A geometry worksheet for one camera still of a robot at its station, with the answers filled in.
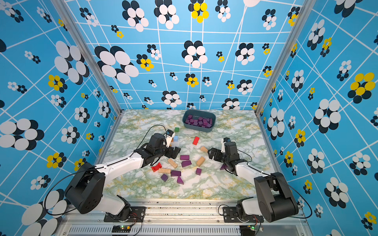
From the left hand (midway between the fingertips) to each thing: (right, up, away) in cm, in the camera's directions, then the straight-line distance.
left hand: (176, 145), depth 88 cm
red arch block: (-12, -14, 0) cm, 18 cm away
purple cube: (+13, -16, -2) cm, 21 cm away
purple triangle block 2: (+3, -20, -5) cm, 21 cm away
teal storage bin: (+16, +15, +23) cm, 32 cm away
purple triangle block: (+27, -11, -8) cm, 31 cm away
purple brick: (0, -17, 0) cm, 17 cm away
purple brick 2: (+6, -12, +3) cm, 14 cm away
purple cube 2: (-6, -19, -4) cm, 20 cm away
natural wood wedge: (+17, -4, +8) cm, 19 cm away
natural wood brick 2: (-7, -16, 0) cm, 17 cm away
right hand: (+25, -5, +3) cm, 25 cm away
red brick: (+12, +1, +14) cm, 18 cm away
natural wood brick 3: (+15, -11, +3) cm, 19 cm away
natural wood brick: (-2, -12, +3) cm, 12 cm away
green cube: (-2, +9, +20) cm, 22 cm away
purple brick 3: (+5, -9, +5) cm, 11 cm away
